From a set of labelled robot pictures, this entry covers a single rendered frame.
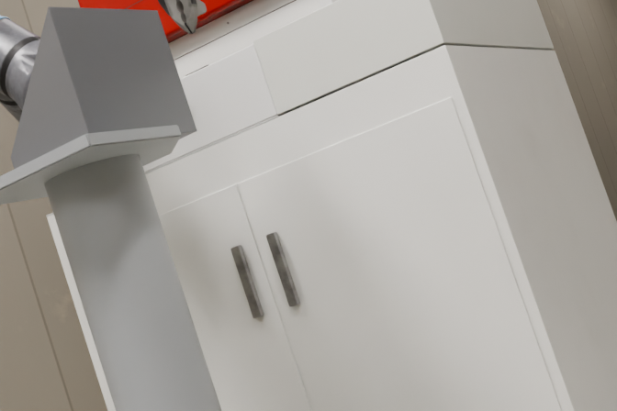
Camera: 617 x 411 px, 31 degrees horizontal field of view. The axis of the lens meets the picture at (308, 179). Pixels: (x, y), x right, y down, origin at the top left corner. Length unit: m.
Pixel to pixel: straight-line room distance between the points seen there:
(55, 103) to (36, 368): 2.47
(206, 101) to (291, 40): 0.22
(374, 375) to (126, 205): 0.55
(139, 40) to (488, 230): 0.67
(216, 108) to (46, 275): 2.29
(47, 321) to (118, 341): 2.49
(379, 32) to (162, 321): 0.62
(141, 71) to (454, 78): 0.52
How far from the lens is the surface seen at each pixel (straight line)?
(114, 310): 1.75
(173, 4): 2.19
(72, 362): 4.27
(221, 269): 2.11
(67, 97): 1.74
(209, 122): 2.10
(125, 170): 1.77
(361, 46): 1.93
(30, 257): 4.26
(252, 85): 2.04
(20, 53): 1.87
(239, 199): 2.07
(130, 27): 1.88
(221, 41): 2.83
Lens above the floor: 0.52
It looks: 5 degrees up
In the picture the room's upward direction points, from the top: 19 degrees counter-clockwise
